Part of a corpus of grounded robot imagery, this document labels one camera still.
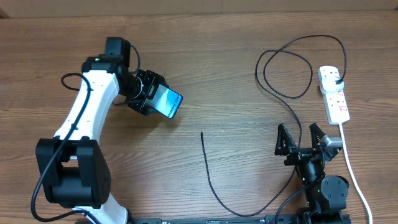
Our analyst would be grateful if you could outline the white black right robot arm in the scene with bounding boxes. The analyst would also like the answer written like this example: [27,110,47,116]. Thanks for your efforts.
[268,123,351,224]

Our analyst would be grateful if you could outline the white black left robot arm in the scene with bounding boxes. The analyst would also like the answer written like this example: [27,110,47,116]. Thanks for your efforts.
[30,54,183,223]

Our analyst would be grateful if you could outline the blue Galaxy smartphone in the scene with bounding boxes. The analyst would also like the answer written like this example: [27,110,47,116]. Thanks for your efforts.
[146,85,183,119]

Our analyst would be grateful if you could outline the white charger plug adapter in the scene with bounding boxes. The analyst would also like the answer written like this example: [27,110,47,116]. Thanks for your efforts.
[320,76,345,94]

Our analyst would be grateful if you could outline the white power strip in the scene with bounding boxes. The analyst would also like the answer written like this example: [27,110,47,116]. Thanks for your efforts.
[318,65,350,125]

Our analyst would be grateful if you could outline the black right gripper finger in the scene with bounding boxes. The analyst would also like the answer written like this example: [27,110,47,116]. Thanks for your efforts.
[309,123,326,148]
[274,123,297,156]

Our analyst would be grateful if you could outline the white power strip cord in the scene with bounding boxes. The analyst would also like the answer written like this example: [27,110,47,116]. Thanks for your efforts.
[338,123,374,224]

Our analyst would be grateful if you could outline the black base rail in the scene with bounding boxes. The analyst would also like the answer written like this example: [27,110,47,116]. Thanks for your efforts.
[127,215,351,224]

